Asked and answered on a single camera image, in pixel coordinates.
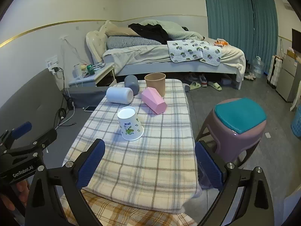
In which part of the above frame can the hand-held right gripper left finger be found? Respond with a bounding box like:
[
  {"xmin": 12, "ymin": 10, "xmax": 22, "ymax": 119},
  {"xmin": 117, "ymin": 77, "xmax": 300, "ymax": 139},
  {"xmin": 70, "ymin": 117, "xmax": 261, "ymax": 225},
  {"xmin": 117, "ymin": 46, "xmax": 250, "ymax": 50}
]
[{"xmin": 25, "ymin": 138, "xmax": 106, "ymax": 226}]

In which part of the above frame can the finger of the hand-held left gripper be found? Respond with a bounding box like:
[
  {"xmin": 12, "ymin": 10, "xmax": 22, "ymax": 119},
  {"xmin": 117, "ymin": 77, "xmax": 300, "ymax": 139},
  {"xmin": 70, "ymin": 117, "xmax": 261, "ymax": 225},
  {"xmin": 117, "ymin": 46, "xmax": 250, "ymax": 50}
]
[
  {"xmin": 3, "ymin": 129, "xmax": 58, "ymax": 158},
  {"xmin": 0, "ymin": 122, "xmax": 32, "ymax": 154}
]

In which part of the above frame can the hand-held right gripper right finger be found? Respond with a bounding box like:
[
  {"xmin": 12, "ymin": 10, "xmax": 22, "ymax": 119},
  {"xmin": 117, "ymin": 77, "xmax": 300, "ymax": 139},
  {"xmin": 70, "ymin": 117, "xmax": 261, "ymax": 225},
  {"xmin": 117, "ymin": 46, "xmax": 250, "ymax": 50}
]
[{"xmin": 195, "ymin": 141, "xmax": 275, "ymax": 226}]

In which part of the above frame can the white printed paper cup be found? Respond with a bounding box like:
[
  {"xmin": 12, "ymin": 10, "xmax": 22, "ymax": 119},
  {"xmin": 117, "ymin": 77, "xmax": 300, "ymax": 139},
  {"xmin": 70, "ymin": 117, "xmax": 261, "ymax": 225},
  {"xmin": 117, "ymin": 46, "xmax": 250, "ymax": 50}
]
[{"xmin": 117, "ymin": 106, "xmax": 144, "ymax": 142}]

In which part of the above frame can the white cylindrical cup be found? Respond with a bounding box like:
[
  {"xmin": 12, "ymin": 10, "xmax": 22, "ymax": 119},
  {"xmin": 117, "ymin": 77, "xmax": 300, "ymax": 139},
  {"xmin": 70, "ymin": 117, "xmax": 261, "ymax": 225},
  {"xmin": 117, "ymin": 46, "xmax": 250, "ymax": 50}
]
[{"xmin": 106, "ymin": 87, "xmax": 134, "ymax": 104}]

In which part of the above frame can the pink faceted cup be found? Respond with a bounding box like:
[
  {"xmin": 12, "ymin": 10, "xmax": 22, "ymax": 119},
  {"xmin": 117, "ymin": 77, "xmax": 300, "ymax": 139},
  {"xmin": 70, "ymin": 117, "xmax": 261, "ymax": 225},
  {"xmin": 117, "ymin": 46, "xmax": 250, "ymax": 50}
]
[{"xmin": 141, "ymin": 87, "xmax": 168, "ymax": 115}]

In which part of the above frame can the grey cup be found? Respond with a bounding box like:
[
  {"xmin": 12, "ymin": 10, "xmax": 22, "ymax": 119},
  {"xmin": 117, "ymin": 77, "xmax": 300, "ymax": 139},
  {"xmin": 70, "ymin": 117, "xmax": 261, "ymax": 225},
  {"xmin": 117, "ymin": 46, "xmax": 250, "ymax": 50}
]
[{"xmin": 124, "ymin": 75, "xmax": 140, "ymax": 96}]

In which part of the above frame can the brown paper cup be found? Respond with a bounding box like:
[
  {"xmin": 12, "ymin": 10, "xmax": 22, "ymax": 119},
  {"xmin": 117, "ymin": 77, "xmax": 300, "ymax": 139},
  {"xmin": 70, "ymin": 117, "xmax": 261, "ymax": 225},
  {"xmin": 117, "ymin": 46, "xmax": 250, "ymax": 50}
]
[{"xmin": 144, "ymin": 73, "xmax": 166, "ymax": 98}]

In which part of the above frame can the person's left hand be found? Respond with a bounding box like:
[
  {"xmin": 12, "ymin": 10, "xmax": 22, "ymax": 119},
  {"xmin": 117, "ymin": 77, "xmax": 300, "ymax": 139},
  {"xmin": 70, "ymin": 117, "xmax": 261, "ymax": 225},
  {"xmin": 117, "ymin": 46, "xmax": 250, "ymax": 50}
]
[{"xmin": 0, "ymin": 178, "xmax": 30, "ymax": 211}]

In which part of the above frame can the purple plastic stool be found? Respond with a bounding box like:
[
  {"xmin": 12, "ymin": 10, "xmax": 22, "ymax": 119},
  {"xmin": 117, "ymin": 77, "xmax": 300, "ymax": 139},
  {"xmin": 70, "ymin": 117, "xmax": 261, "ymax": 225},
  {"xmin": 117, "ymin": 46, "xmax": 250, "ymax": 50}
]
[{"xmin": 195, "ymin": 98, "xmax": 268, "ymax": 171}]

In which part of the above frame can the grey plaid blanket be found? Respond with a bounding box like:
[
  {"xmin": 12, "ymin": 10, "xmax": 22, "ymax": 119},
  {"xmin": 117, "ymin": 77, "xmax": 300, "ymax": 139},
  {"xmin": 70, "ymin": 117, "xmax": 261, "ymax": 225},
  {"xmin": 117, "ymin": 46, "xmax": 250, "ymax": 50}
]
[{"xmin": 62, "ymin": 79, "xmax": 203, "ymax": 215}]

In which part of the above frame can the teal stool cushion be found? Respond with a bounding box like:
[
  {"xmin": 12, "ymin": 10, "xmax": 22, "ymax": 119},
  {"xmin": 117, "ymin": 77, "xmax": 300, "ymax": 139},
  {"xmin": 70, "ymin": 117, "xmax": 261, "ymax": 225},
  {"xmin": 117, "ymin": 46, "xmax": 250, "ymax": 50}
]
[{"xmin": 214, "ymin": 98, "xmax": 267, "ymax": 134}]

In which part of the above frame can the orange plaid cloth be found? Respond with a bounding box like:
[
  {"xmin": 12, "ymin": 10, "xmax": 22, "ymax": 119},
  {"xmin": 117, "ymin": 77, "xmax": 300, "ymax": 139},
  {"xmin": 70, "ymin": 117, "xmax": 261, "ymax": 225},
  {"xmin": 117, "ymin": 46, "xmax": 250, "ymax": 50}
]
[{"xmin": 59, "ymin": 189, "xmax": 197, "ymax": 226}]

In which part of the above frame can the white nightstand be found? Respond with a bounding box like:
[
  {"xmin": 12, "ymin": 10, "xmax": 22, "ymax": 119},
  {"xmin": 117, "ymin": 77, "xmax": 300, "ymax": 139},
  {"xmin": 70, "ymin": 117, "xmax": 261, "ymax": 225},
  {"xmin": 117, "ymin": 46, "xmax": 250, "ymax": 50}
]
[{"xmin": 68, "ymin": 62, "xmax": 117, "ymax": 88}]

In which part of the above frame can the blue laundry basket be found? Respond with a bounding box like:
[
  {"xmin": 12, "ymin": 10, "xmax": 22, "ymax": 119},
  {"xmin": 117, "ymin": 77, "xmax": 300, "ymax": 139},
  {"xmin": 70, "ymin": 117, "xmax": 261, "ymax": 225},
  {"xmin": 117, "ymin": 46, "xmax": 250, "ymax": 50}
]
[{"xmin": 291, "ymin": 105, "xmax": 301, "ymax": 138}]

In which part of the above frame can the clear water jug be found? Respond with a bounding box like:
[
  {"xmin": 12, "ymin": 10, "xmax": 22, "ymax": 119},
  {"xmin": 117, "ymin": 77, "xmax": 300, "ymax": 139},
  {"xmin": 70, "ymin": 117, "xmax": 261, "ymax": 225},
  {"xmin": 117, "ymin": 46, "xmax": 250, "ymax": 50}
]
[{"xmin": 252, "ymin": 56, "xmax": 264, "ymax": 79}]

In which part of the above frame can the white suitcase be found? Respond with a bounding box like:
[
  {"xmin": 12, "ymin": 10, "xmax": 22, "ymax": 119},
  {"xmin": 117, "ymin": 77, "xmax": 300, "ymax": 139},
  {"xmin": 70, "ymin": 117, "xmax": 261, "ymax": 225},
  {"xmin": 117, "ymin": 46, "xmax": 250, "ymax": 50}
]
[{"xmin": 267, "ymin": 55, "xmax": 284, "ymax": 89}]

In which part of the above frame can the printed quilted mat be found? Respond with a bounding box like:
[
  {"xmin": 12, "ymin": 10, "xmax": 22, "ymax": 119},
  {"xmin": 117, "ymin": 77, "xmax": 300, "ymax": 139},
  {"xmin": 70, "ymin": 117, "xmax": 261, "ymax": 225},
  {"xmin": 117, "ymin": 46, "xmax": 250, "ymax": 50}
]
[{"xmin": 167, "ymin": 39, "xmax": 223, "ymax": 66}]

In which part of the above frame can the grey cabinet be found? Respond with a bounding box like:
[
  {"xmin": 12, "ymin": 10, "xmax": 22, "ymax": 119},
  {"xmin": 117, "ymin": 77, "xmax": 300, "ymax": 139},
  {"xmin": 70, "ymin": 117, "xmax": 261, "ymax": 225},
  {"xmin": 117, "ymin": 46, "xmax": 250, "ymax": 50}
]
[{"xmin": 276, "ymin": 52, "xmax": 301, "ymax": 103}]

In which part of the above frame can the white bed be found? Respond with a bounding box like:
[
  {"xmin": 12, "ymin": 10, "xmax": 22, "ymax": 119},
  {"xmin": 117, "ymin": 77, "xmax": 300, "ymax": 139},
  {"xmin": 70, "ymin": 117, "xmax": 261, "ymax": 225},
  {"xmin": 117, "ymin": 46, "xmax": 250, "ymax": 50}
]
[{"xmin": 86, "ymin": 16, "xmax": 246, "ymax": 90}]

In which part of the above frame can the orange snack bag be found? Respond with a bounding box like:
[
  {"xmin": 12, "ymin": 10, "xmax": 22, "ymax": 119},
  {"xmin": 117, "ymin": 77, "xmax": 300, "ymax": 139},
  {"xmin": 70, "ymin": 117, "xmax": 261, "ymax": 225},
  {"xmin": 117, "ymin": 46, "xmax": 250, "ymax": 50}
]
[{"xmin": 213, "ymin": 38, "xmax": 229, "ymax": 47}]

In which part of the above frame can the checkered pillow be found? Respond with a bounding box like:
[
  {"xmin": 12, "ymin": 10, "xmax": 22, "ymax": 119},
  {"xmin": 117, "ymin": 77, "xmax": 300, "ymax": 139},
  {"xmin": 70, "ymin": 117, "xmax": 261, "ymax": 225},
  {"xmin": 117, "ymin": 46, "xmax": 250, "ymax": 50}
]
[{"xmin": 106, "ymin": 36, "xmax": 163, "ymax": 50}]

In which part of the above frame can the cream pillow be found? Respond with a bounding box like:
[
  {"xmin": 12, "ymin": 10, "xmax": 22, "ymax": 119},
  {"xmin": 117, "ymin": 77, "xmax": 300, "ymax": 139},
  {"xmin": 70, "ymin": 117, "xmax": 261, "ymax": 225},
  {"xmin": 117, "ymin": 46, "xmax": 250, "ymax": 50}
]
[{"xmin": 99, "ymin": 20, "xmax": 141, "ymax": 37}]

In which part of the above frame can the cardboard box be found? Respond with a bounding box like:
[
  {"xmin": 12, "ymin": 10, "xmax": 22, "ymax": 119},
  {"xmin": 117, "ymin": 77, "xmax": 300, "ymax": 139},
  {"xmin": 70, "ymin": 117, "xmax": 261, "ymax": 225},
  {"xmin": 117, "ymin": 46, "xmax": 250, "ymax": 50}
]
[{"xmin": 286, "ymin": 48, "xmax": 301, "ymax": 60}]

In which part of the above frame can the black clothing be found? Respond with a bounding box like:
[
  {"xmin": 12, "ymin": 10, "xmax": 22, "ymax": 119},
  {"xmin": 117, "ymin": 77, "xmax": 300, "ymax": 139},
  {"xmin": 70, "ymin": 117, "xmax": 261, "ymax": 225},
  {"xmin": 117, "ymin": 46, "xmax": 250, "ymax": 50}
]
[{"xmin": 128, "ymin": 23, "xmax": 176, "ymax": 45}]

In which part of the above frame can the teal curtain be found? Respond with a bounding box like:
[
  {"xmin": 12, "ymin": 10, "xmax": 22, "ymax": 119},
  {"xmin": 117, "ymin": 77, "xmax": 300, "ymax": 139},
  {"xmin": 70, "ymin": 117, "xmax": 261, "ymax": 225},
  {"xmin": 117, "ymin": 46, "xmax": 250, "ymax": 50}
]
[{"xmin": 202, "ymin": 0, "xmax": 279, "ymax": 74}]

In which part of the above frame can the dark screen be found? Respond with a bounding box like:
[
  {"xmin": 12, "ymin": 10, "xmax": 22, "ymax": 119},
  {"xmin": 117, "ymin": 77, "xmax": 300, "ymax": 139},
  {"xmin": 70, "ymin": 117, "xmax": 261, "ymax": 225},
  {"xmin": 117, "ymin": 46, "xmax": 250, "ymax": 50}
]
[{"xmin": 292, "ymin": 28, "xmax": 301, "ymax": 53}]

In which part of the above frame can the black cable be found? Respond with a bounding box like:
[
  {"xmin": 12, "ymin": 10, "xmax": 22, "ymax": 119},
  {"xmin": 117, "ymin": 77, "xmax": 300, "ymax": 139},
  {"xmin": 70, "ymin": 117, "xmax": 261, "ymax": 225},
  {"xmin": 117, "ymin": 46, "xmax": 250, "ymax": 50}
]
[{"xmin": 55, "ymin": 68, "xmax": 77, "ymax": 128}]

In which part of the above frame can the white wall power strip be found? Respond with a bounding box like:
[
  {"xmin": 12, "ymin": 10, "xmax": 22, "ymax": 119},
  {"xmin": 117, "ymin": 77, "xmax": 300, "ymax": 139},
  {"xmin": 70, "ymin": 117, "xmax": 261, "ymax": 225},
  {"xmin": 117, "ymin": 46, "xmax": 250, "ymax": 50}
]
[{"xmin": 45, "ymin": 55, "xmax": 60, "ymax": 73}]

